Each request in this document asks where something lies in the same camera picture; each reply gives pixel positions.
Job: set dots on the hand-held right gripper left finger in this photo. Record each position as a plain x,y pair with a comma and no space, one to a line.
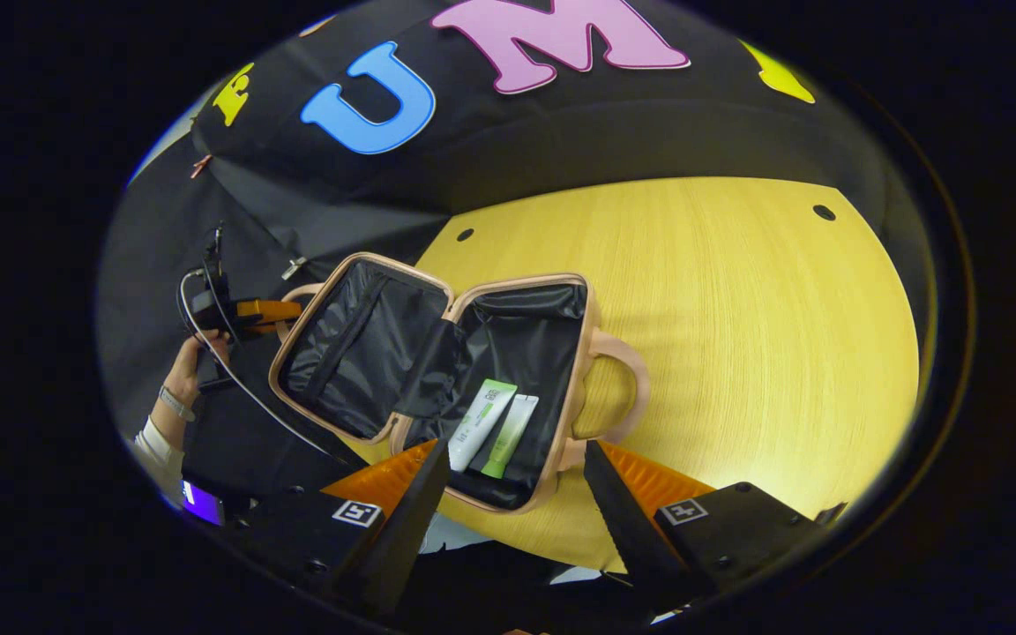
407,529

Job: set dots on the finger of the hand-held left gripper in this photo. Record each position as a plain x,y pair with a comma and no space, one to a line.
268,313

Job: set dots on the copper cloth clip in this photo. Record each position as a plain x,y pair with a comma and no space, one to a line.
199,166

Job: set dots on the silver cloth clip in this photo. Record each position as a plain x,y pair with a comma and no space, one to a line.
294,267

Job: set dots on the pink suitcase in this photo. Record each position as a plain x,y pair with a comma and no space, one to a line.
526,353

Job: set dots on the purple lit screen device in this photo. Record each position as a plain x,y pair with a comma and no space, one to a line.
203,503

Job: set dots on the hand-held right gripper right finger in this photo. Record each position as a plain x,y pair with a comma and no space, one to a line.
627,529

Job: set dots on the white tube green label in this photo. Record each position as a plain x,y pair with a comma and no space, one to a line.
479,423

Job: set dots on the black backdrop cloth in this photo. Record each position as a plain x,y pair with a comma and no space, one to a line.
296,194

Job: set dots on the pale green cosmetic tube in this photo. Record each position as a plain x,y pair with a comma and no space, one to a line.
510,437

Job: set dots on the grey wristwatch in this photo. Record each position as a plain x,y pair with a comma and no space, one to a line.
176,404

